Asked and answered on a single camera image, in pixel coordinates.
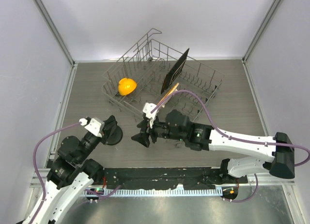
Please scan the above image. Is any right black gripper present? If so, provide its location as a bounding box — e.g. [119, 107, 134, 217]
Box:
[132, 114, 186, 147]

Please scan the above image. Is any black phone stand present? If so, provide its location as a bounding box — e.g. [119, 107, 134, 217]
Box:
[105, 126, 123, 146]

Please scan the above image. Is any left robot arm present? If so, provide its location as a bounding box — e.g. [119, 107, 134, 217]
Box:
[22, 115, 123, 224]

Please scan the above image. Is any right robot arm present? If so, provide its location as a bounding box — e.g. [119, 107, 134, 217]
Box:
[131, 109, 295, 183]

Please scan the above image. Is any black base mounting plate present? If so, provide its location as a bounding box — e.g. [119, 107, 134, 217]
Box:
[97, 167, 248, 190]

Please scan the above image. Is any orange bowl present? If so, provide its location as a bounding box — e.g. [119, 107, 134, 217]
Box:
[118, 78, 137, 96]

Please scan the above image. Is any wooden cutting board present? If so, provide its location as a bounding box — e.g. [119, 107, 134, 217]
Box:
[157, 83, 179, 108]

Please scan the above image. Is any black square plate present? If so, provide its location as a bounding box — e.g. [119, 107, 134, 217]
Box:
[160, 48, 189, 94]

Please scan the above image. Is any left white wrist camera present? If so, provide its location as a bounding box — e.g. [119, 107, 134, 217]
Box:
[79, 117, 104, 137]

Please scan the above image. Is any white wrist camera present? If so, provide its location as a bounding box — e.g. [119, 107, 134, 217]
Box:
[79, 117, 104, 137]
[142, 103, 158, 129]

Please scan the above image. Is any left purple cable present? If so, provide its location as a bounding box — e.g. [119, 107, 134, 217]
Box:
[29, 121, 83, 224]

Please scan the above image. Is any purple cable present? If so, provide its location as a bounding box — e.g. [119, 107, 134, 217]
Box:
[29, 121, 83, 224]
[150, 90, 310, 202]

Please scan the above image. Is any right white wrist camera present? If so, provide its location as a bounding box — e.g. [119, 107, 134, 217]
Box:
[142, 103, 158, 129]

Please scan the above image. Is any grey wire dish rack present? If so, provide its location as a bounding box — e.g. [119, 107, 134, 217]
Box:
[101, 28, 225, 148]

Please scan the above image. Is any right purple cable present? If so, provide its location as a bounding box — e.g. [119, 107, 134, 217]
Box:
[150, 90, 310, 202]

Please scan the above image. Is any slotted cable duct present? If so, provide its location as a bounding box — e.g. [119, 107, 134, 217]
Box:
[83, 187, 223, 197]

